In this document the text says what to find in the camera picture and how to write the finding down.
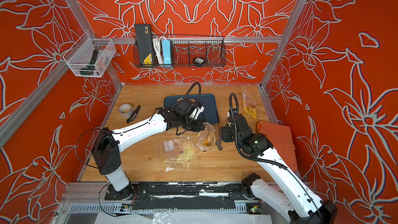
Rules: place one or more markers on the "blue plastic tray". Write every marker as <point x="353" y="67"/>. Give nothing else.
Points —
<point x="210" y="113"/>

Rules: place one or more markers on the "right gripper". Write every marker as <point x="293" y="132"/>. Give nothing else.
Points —
<point x="225" y="131"/>

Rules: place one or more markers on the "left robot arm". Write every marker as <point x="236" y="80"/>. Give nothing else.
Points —
<point x="110" y="144"/>

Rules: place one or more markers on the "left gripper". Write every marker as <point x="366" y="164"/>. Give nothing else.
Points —
<point x="198" y="128"/>

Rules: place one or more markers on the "light blue box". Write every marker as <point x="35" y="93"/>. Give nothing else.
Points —
<point x="166" y="50"/>

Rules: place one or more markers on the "clear resealable bag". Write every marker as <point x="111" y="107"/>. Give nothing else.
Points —
<point x="206" y="139"/>
<point x="249" y="104"/>

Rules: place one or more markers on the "black box with yellow label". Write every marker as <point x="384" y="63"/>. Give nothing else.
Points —
<point x="144" y="44"/>

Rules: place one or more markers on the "black metal tongs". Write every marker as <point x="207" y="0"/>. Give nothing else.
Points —
<point x="218" y="136"/>

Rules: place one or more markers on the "clear acrylic bin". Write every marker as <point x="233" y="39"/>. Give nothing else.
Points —
<point x="79" y="55"/>

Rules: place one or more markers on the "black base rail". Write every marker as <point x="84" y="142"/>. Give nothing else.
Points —
<point x="150" y="196"/>

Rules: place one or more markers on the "clear bag with yellow toys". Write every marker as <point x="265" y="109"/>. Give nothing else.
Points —
<point x="176" y="153"/>

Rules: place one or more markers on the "orange tool case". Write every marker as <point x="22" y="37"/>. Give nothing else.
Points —
<point x="281" y="137"/>

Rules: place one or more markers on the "dark green screwdriver handle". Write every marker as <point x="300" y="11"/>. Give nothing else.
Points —
<point x="89" y="69"/>

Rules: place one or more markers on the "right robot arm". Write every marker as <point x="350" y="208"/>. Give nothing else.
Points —
<point x="294" y="201"/>

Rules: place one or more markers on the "clear tape roll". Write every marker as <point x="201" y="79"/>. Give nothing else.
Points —
<point x="126" y="109"/>

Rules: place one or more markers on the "black wire basket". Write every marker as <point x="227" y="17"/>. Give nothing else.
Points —
<point x="186" y="48"/>

